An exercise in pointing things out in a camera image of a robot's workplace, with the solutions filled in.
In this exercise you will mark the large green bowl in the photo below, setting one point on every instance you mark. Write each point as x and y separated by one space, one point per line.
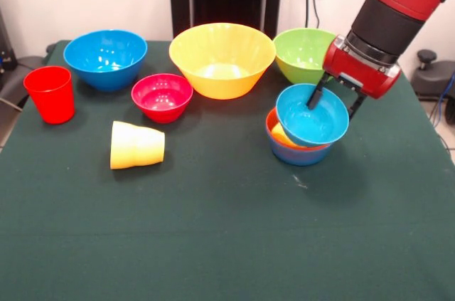
298 62

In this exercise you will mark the small light blue bowl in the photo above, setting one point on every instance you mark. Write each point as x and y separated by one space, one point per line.
313 126

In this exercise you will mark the small orange-red bowl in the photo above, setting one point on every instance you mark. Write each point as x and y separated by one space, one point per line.
272 123

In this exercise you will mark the red cup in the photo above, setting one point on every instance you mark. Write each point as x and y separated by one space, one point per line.
49 101

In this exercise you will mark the small magenta bowl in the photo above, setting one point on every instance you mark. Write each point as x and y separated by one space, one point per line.
161 109

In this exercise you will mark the dark green tablecloth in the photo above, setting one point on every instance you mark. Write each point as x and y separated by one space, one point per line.
227 237

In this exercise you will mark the orange-yellow cup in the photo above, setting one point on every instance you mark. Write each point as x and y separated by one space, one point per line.
153 148

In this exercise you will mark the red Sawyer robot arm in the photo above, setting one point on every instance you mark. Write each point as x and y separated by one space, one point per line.
398 13

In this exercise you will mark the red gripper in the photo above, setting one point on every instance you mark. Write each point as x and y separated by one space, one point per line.
359 69

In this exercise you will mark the large blue bowl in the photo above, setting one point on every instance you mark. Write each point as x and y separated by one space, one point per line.
103 66

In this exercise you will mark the large orange-yellow bowl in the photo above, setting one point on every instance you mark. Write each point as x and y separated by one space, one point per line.
220 80

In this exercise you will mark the yellow cup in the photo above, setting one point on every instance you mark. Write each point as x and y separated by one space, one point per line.
281 135
122 146

